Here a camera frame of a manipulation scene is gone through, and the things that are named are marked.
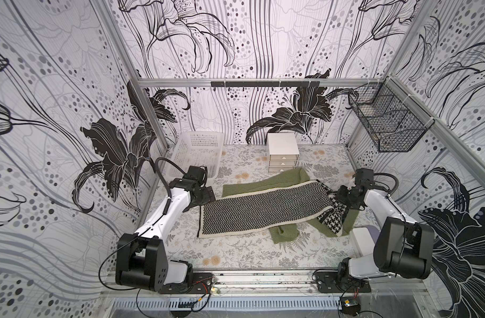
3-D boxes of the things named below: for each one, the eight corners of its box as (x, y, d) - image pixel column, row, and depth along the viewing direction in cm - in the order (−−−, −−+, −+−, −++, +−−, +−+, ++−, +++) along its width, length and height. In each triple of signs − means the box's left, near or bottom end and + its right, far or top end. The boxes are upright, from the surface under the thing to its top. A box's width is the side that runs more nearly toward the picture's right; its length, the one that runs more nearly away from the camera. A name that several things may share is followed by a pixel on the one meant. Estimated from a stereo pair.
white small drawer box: (268, 172, 108) (270, 156, 97) (265, 142, 124) (267, 125, 113) (295, 172, 108) (300, 156, 97) (289, 141, 124) (293, 124, 113)
